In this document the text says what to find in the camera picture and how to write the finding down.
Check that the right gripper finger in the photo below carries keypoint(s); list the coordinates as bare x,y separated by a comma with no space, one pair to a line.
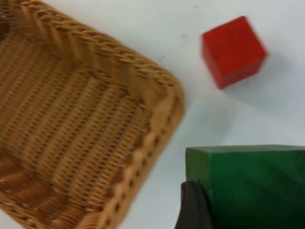
193,207

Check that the green cube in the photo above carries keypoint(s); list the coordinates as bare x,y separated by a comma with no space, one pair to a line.
257,186

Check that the pale brown wicker basket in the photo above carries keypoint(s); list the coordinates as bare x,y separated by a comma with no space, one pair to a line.
71,119

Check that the red cube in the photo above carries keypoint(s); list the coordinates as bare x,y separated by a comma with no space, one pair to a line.
232,51

